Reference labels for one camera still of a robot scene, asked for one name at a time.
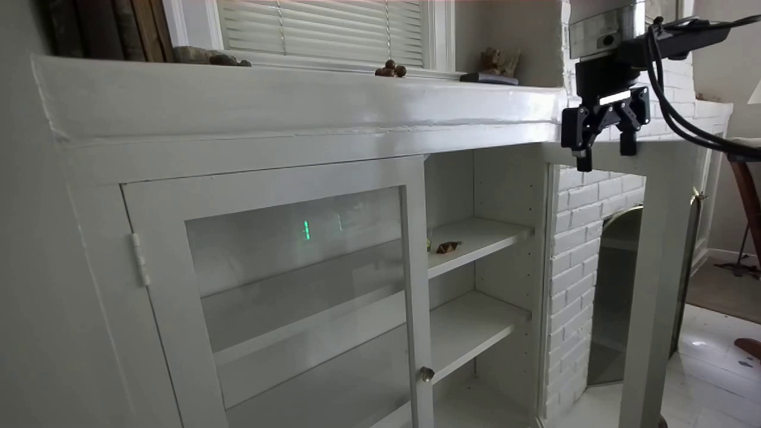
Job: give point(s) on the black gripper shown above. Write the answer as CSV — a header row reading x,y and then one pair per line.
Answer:
x,y
608,98

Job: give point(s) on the glass cabinet door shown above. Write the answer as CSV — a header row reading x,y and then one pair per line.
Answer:
x,y
292,299
658,282

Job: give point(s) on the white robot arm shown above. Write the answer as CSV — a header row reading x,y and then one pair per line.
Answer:
x,y
677,41

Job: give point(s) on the decor item on cabinet top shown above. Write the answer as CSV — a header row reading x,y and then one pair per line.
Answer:
x,y
495,67

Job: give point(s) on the round metal door knob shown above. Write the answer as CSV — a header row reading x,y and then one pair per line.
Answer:
x,y
427,375

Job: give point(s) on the white built-in cabinet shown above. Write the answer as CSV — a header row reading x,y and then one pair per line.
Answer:
x,y
487,185

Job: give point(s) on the books on cabinet top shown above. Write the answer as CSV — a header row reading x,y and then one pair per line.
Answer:
x,y
108,30

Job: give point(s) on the white brick fireplace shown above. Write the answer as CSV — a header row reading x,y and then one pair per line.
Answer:
x,y
578,207

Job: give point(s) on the brown object on shelf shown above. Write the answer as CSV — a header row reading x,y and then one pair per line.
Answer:
x,y
443,249

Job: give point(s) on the small brown figurine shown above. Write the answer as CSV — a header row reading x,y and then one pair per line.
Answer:
x,y
392,67

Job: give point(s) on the white window blinds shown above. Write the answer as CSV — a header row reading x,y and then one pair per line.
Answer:
x,y
329,30

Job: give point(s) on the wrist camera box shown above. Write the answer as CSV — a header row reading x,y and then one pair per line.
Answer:
x,y
603,25

